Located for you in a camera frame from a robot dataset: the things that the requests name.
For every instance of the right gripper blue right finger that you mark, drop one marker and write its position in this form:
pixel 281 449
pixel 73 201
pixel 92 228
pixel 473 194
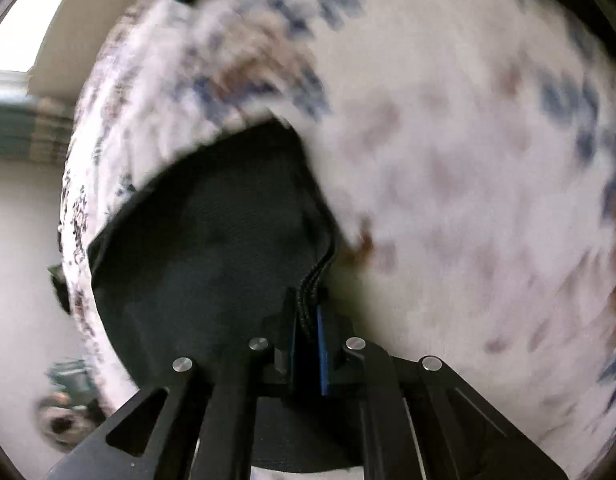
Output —
pixel 327 345

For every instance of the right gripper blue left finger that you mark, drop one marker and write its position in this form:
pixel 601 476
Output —
pixel 285 335

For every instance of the black striped shirt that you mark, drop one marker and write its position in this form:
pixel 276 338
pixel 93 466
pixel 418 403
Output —
pixel 197 264

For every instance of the green metal rack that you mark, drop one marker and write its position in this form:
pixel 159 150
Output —
pixel 71 385

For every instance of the floral fleece blanket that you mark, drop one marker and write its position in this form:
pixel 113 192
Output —
pixel 467 149

